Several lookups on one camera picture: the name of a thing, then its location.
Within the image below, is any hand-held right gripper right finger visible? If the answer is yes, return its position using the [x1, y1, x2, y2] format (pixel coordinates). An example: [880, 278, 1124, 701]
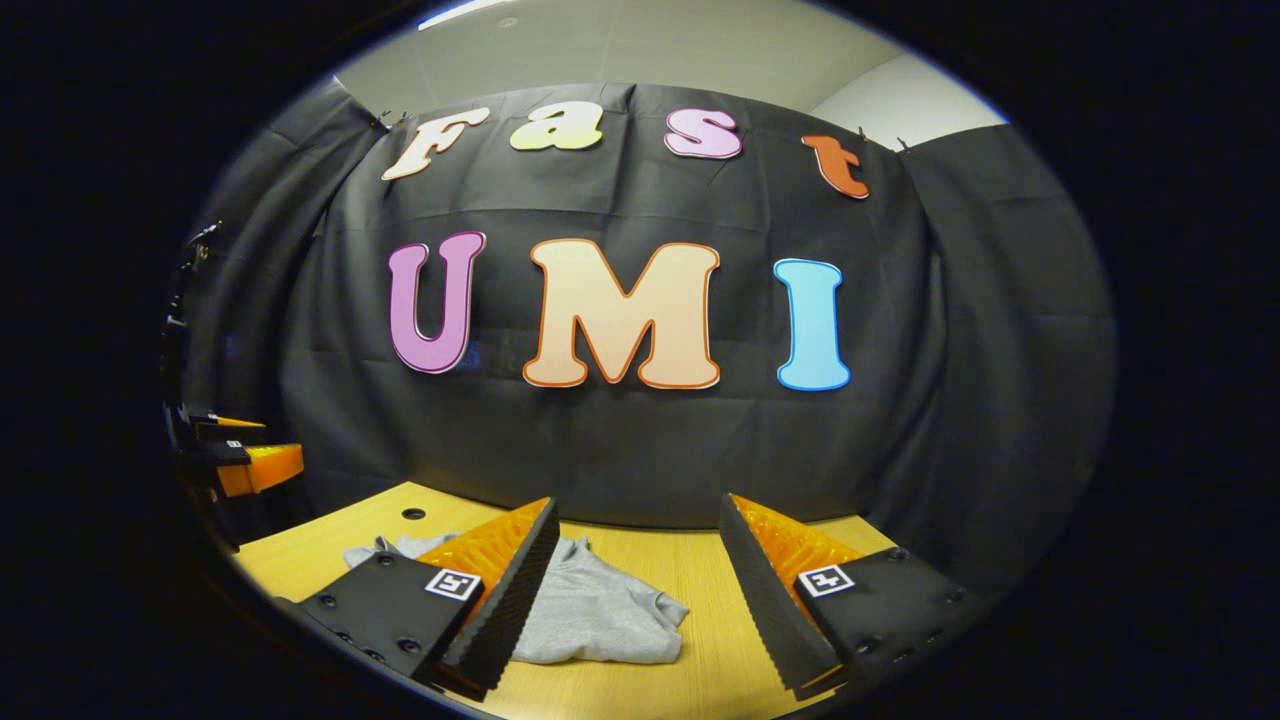
[718, 492, 986, 701]

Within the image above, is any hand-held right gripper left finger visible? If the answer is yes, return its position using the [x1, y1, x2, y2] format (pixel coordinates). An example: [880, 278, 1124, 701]
[298, 495, 563, 703]

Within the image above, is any grey zip-neck sweatshirt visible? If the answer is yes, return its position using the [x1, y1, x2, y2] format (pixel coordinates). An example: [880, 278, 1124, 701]
[343, 533, 691, 666]

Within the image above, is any black backdrop cloth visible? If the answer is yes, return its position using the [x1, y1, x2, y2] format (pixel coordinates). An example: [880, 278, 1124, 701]
[165, 75, 1116, 601]

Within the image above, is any ceiling light panel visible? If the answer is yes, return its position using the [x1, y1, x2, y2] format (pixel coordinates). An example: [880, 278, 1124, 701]
[418, 0, 511, 31]

